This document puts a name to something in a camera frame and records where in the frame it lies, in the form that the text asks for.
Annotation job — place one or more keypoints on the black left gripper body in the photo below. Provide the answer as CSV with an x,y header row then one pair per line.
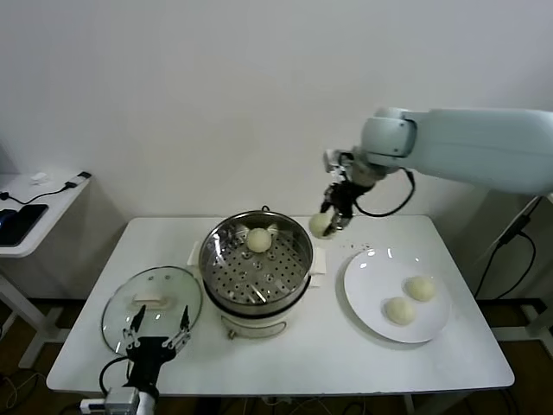
x,y
149,354

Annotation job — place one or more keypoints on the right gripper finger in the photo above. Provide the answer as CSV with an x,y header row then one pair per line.
x,y
327,204
339,222

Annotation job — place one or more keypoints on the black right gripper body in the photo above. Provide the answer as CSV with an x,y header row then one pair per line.
x,y
343,196

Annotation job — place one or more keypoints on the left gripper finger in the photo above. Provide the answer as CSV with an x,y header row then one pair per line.
x,y
184,322
137,321

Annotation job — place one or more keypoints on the white steamed baozi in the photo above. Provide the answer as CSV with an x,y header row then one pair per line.
x,y
319,225
399,310
258,239
420,287

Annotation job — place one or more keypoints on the round glass pot lid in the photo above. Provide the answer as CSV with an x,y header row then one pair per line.
x,y
173,298

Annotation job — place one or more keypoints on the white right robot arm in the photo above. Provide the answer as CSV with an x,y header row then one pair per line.
x,y
475,138

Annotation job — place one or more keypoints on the stainless steel steamer basket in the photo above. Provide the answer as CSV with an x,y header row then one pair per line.
x,y
242,268

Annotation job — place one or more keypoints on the round white plate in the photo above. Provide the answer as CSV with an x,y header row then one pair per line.
x,y
376,276

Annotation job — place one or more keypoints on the black tablet device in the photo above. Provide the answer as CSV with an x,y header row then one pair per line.
x,y
23,222

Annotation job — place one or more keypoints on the white side table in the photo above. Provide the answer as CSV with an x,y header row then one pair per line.
x,y
47,190

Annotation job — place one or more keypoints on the small white object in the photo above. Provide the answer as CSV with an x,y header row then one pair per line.
x,y
40,177

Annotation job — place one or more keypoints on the white side desk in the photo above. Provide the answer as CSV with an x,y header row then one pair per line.
x,y
531,322

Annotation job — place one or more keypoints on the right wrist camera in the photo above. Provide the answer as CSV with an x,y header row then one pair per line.
x,y
332,160

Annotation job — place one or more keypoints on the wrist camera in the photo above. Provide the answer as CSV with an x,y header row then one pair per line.
x,y
123,400
332,160

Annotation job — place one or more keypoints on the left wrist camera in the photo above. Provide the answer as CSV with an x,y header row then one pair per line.
x,y
123,400

